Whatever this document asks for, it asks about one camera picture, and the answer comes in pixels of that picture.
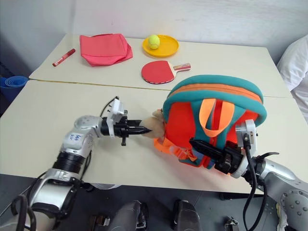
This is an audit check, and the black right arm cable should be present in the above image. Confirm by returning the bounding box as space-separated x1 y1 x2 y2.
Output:
242 136 268 218

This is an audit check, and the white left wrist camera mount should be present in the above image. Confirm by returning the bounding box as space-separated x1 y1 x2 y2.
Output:
106 97 128 138

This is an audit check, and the yellow tennis ball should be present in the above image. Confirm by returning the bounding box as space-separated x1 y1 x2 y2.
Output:
147 35 160 50

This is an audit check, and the blue rolled mat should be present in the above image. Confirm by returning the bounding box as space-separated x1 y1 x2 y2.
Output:
0 76 26 104

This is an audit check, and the red marker pen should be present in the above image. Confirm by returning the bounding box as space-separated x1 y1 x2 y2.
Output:
52 48 76 67

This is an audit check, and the black rounded shape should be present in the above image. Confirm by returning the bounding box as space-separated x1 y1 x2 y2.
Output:
172 199 201 231

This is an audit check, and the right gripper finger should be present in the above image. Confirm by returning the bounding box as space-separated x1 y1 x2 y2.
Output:
192 144 223 166
189 138 227 157

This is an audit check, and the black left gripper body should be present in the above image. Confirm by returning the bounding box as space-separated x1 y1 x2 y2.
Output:
112 115 130 147

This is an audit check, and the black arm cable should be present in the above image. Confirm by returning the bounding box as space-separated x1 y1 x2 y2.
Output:
11 149 93 231
242 136 268 218

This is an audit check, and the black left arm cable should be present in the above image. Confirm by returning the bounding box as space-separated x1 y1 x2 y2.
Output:
11 149 93 231

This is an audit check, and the yellow plastic plate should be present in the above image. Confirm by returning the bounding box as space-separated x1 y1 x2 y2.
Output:
141 34 180 58

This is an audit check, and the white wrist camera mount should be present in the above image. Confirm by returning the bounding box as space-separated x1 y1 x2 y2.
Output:
106 97 128 138
231 119 258 179

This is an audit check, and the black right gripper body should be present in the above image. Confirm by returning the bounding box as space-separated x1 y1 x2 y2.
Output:
214 141 244 174

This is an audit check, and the pink cloth bag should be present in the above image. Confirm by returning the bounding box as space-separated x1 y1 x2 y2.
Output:
79 33 134 68

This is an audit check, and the beige plush toy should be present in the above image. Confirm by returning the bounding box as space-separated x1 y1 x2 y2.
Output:
141 108 167 140

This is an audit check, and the orange and teal backpack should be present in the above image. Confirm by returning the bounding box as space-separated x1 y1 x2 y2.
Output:
153 74 268 170

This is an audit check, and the white cloth bundle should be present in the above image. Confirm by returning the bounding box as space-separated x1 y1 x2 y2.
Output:
276 35 308 116

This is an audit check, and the red table tennis paddle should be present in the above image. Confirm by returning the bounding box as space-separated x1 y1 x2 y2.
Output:
141 60 192 85

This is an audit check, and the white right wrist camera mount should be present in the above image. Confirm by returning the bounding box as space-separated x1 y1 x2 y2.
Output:
231 119 258 179

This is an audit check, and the grey rounded shape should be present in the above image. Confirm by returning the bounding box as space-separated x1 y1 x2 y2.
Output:
112 199 149 231

